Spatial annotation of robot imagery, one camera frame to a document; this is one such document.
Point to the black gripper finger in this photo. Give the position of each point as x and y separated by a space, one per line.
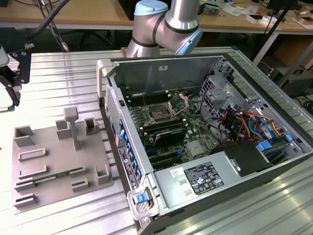
13 94

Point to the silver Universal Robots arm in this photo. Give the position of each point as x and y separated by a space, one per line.
181 14

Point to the black RAM slot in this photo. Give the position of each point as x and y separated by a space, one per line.
149 94
150 100

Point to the CPU socket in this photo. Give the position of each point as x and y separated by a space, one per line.
159 113

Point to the black expansion slot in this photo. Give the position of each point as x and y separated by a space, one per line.
163 156
167 164

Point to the grey plastic parts rack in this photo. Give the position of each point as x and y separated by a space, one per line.
61 156

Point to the green RAM stick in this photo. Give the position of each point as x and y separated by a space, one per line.
52 176

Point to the long wooden desk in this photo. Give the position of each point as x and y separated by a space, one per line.
97 9

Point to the blue card retainer tab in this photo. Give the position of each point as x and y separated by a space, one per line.
123 136

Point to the installed black RAM stick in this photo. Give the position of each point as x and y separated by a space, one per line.
162 123

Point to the open PC case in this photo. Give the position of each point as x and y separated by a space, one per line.
171 66

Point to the black graphics card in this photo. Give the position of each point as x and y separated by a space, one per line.
168 138

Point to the blue case latch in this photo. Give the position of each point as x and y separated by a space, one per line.
140 198

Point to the silver power supply unit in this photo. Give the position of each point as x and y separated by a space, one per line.
171 191

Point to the green motherboard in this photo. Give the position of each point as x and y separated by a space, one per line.
195 127

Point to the silver chipset heatsink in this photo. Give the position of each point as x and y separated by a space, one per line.
195 148

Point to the silver metal drive cage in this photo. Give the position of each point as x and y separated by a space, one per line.
215 98

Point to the green electronics box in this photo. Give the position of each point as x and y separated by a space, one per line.
211 9

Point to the white box on desk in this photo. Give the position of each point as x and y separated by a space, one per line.
265 21

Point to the small blue plastic clip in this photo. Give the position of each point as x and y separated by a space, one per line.
288 138

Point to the black box under desk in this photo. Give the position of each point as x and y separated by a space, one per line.
298 84

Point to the white wrist camera with mount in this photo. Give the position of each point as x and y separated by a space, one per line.
24 66

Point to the wooden desk with white frame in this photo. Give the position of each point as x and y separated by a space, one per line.
232 23

